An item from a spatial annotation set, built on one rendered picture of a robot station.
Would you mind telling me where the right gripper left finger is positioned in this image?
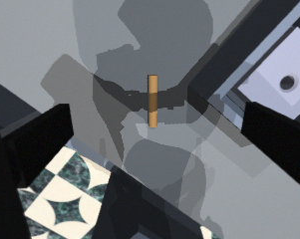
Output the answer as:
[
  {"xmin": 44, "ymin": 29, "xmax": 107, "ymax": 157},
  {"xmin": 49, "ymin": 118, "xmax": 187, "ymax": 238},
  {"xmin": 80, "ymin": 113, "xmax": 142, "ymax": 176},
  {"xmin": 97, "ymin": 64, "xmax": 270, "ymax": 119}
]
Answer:
[{"xmin": 0, "ymin": 104, "xmax": 74, "ymax": 239}]

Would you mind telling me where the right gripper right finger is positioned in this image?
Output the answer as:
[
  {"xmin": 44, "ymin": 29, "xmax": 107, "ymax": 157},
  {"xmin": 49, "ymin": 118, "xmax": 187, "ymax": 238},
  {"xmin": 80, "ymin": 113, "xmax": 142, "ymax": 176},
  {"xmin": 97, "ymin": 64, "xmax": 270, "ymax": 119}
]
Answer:
[{"xmin": 241, "ymin": 102, "xmax": 300, "ymax": 184}]

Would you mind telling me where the tan cylindrical peg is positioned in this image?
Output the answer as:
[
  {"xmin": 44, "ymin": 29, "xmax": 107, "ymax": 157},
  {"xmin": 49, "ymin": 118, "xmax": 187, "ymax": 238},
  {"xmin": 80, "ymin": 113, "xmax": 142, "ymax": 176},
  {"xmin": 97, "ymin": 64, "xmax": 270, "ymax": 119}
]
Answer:
[{"xmin": 149, "ymin": 75, "xmax": 157, "ymax": 127}]

